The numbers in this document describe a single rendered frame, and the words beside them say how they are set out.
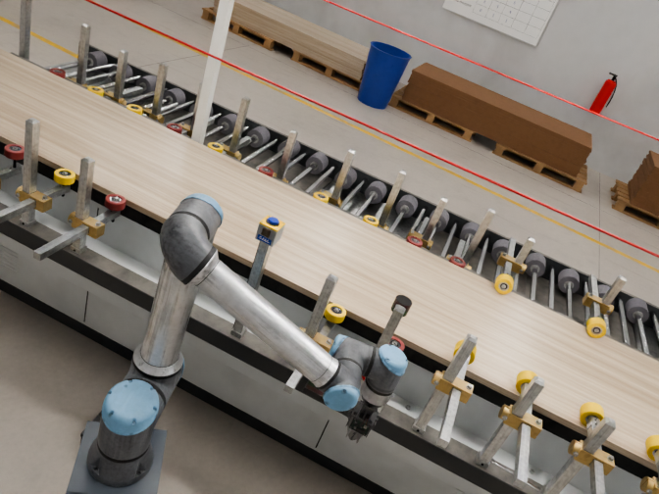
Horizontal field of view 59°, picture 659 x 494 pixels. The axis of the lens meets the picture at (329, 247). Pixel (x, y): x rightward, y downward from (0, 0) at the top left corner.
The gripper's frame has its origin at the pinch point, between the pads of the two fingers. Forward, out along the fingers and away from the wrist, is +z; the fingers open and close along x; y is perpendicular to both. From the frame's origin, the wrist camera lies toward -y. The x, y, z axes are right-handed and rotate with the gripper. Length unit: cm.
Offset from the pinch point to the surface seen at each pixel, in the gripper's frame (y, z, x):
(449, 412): -15.0, -14.0, 24.2
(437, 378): -27.6, -14.3, 17.6
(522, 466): -8, -14, 50
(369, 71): -585, 25, -164
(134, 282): -28, 12, -101
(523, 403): -28, -21, 45
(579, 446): -29, -15, 68
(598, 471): -23, -14, 75
